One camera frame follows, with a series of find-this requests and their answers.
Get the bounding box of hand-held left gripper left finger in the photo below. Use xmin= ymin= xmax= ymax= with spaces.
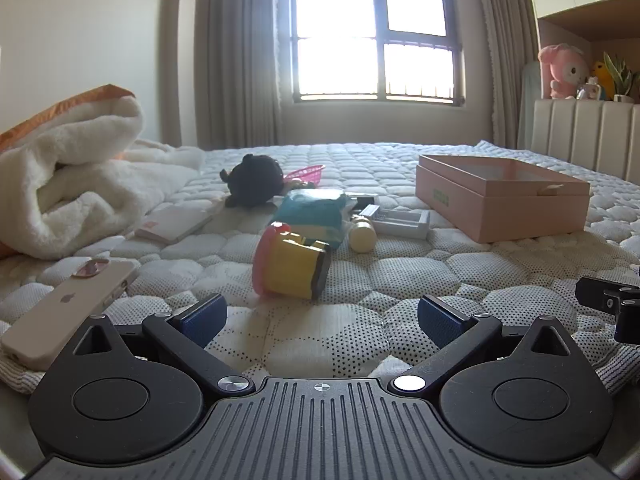
xmin=70 ymin=294 xmax=256 ymax=396

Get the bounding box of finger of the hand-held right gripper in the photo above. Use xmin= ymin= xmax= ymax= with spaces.
xmin=575 ymin=276 xmax=640 ymax=311
xmin=616 ymin=300 xmax=640 ymax=345

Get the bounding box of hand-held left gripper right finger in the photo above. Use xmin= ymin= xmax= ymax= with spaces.
xmin=390 ymin=295 xmax=576 ymax=396

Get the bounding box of yellow pink cartoon toy cup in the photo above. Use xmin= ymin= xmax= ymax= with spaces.
xmin=252 ymin=223 xmax=331 ymax=301

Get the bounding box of white battery charger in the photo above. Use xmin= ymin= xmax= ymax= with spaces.
xmin=357 ymin=204 xmax=431 ymax=240

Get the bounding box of pink cardboard box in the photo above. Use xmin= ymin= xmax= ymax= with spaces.
xmin=415 ymin=154 xmax=592 ymax=243

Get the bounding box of black plush toy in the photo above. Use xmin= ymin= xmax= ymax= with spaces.
xmin=220 ymin=154 xmax=287 ymax=208

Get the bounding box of blue tissue packet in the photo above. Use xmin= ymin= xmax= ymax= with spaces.
xmin=270 ymin=190 xmax=353 ymax=251

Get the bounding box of pink plastic mesh basket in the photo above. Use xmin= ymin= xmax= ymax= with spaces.
xmin=284 ymin=164 xmax=326 ymax=186

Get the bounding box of quilted bed mattress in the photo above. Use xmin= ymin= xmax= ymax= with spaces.
xmin=0 ymin=140 xmax=640 ymax=411

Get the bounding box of white notebook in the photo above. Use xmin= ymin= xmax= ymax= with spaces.
xmin=135 ymin=206 xmax=216 ymax=246

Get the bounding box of cream small bottle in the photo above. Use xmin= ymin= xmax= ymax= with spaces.
xmin=348 ymin=214 xmax=377 ymax=253

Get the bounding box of beige smartphone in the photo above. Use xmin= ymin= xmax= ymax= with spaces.
xmin=0 ymin=257 xmax=141 ymax=372

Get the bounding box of beige padded headboard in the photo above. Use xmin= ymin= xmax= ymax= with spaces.
xmin=530 ymin=99 xmax=640 ymax=183

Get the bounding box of white fleece blanket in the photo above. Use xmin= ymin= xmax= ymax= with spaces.
xmin=0 ymin=85 xmax=206 ymax=261

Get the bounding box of grey green upright panel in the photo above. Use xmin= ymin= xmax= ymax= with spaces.
xmin=517 ymin=60 xmax=543 ymax=148

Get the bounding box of green potted plant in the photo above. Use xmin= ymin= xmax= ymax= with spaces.
xmin=602 ymin=51 xmax=636 ymax=105

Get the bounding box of yellow plush toy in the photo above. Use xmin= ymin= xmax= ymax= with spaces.
xmin=590 ymin=60 xmax=613 ymax=101

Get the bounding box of pink plush rabbit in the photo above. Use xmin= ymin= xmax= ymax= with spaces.
xmin=537 ymin=42 xmax=586 ymax=101

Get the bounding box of grey curtain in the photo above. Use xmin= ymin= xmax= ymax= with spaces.
xmin=195 ymin=0 xmax=301 ymax=151
xmin=457 ymin=0 xmax=541 ymax=148

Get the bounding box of brown framed window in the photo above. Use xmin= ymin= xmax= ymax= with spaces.
xmin=277 ymin=0 xmax=468 ymax=107

